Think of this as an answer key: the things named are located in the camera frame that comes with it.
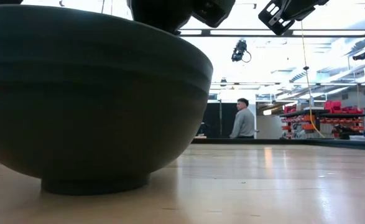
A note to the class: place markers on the large red storage bin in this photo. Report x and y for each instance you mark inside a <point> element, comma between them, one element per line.
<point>333,106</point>

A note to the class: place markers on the person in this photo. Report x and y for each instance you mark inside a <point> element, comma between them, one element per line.
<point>243,123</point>

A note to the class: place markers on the shelf rack with red bins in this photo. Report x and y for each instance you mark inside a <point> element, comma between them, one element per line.
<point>322,119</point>

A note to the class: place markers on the black ceiling fixture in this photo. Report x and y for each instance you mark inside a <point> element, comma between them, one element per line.
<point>360,56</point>

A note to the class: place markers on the black partition panel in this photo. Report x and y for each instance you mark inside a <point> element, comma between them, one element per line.
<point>214,119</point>

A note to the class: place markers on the black overhead camera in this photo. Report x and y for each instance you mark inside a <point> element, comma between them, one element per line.
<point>238,49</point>

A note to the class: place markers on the grey-blue plastic bowl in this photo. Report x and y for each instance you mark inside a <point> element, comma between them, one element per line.
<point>76,109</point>

